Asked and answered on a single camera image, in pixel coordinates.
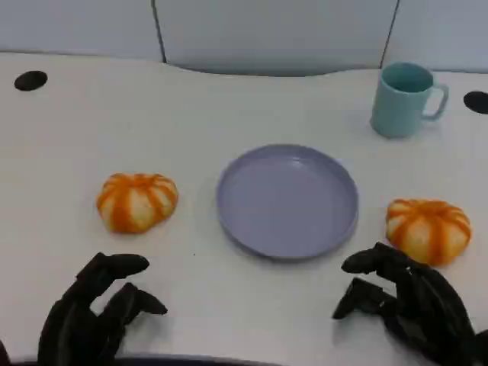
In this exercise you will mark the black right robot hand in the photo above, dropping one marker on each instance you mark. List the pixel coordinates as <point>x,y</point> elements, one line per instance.
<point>423,301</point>

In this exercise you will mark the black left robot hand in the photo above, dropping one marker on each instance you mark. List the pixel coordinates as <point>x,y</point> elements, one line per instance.
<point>72,324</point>

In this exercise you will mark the orange and white bread roll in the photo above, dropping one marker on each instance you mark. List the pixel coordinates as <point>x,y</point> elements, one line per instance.
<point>137,204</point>
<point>427,230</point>

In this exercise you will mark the lilac plate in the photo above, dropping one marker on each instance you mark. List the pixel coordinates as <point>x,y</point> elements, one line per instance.
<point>286,202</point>

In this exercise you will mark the pale green mug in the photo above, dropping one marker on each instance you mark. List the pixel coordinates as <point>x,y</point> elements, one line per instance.
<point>396,110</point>

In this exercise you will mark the grey partition panel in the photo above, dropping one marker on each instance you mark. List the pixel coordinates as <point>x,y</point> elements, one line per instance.
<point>274,34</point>
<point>76,26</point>
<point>442,30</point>

